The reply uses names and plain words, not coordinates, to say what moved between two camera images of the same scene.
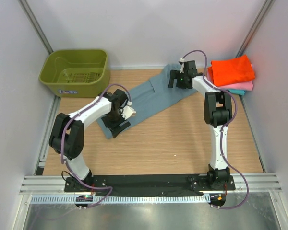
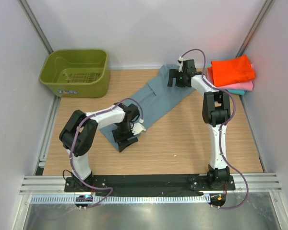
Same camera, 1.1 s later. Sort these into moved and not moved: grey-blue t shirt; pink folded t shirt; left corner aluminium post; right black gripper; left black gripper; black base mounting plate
Moved: grey-blue t shirt; left black gripper
Not moved: pink folded t shirt; left corner aluminium post; right black gripper; black base mounting plate
